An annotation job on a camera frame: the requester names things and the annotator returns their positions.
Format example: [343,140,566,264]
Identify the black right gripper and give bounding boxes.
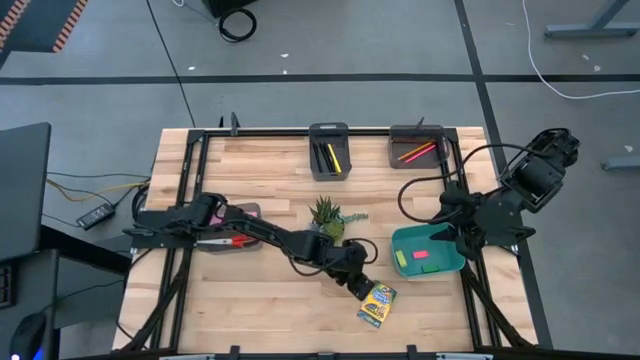
[428,187,485,262]

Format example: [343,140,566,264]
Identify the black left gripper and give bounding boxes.
[319,238,376,303]

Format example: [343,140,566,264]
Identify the teal plastic bin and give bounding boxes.
[390,222,467,279]

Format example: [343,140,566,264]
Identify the yellow green crayon box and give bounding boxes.
[356,281,398,329]

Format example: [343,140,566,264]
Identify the yellow highlighter pen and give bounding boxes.
[326,143,343,175]

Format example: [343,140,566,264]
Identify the grey translucent plastic bin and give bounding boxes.
[192,201,263,254]
[308,122,353,182]
[388,124,447,171]

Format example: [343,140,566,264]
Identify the red scissors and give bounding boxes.
[196,234,259,250]

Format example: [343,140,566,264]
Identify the potted succulent plant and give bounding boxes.
[308,195,370,244]

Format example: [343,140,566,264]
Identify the grey table foot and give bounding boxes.
[601,156,640,173]

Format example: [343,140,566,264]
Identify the grey table leg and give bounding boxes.
[543,0,640,40]

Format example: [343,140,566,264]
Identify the black power adapter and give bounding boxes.
[75,201,118,232]

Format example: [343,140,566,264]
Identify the black box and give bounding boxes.
[201,0,259,19]

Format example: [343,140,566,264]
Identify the dark grey desk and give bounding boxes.
[0,249,61,360]

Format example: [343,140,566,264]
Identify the black computer mouse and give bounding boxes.
[8,312,49,360]

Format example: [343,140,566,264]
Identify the black mat orange striped edge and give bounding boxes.
[0,0,90,54]

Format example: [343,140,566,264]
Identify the black left camera cable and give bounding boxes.
[288,236,380,277]

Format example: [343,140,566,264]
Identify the black camera cable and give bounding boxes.
[397,143,549,225]
[288,236,380,277]

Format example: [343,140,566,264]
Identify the black right camera cable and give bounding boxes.
[397,143,549,225]

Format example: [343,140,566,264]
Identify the black table frame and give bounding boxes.
[112,112,539,360]

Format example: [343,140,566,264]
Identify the white floor cable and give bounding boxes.
[522,0,640,100]

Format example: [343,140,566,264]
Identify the black coiled cable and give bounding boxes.
[218,7,258,44]

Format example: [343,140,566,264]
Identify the yellow cable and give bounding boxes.
[46,177,152,204]

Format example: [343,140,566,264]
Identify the thin black floor cable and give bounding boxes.
[145,0,197,129]

